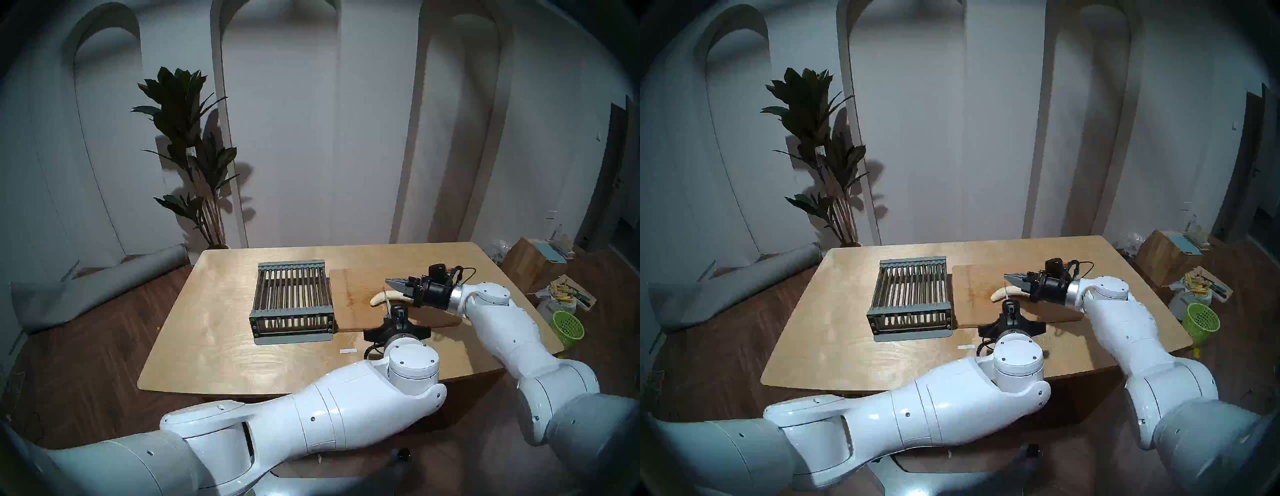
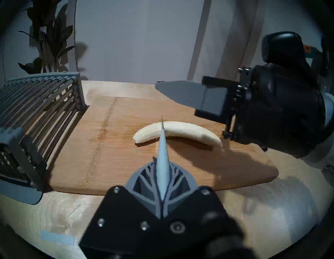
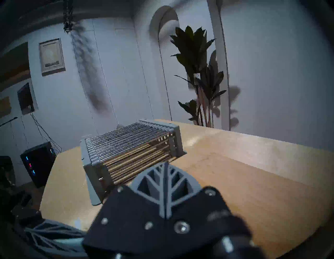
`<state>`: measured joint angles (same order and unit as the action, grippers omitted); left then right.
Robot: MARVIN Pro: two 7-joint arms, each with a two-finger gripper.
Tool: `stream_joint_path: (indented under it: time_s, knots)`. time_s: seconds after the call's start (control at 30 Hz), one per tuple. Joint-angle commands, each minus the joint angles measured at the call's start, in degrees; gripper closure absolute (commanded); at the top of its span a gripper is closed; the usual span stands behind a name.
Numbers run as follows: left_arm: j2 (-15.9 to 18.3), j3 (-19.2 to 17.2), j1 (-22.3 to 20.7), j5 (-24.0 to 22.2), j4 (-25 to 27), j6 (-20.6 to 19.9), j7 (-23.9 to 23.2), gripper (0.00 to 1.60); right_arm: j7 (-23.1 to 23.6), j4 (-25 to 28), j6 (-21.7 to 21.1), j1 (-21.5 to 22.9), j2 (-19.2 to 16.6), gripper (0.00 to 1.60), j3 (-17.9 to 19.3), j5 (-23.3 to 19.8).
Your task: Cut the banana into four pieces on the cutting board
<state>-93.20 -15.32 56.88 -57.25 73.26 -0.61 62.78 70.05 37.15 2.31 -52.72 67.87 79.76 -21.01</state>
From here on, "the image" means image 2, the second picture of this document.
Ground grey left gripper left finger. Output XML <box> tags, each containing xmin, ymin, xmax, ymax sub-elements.
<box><xmin>79</xmin><ymin>157</ymin><xmax>161</xmax><ymax>255</ymax></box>

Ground wooden cutting board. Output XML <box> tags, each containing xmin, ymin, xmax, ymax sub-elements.
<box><xmin>48</xmin><ymin>96</ymin><xmax>279</xmax><ymax>196</ymax></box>

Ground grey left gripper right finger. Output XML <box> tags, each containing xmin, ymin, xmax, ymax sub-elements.
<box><xmin>164</xmin><ymin>162</ymin><xmax>243</xmax><ymax>257</ymax></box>

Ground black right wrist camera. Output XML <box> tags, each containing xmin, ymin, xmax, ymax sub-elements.
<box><xmin>262</xmin><ymin>31</ymin><xmax>320</xmax><ymax>79</ymax></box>

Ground long peeled banana piece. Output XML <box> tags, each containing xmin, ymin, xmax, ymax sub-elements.
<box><xmin>133</xmin><ymin>121</ymin><xmax>223</xmax><ymax>148</ymax></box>

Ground tall green potted plant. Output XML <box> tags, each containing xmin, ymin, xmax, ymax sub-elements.
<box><xmin>18</xmin><ymin>0</ymin><xmax>75</xmax><ymax>75</ymax></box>

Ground grey metal dish rack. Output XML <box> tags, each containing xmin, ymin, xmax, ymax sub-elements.
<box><xmin>0</xmin><ymin>72</ymin><xmax>88</xmax><ymax>205</ymax></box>

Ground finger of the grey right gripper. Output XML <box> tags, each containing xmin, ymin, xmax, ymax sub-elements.
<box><xmin>155</xmin><ymin>80</ymin><xmax>230</xmax><ymax>117</ymax></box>

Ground knife with light blue handle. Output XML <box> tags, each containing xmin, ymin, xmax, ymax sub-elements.
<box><xmin>156</xmin><ymin>115</ymin><xmax>170</xmax><ymax>201</ymax></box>

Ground white tape strip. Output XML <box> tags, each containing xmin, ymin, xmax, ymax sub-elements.
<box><xmin>40</xmin><ymin>230</ymin><xmax>75</xmax><ymax>246</ymax></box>

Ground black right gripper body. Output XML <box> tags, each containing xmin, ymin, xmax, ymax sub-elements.
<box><xmin>194</xmin><ymin>64</ymin><xmax>326</xmax><ymax>157</ymax></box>

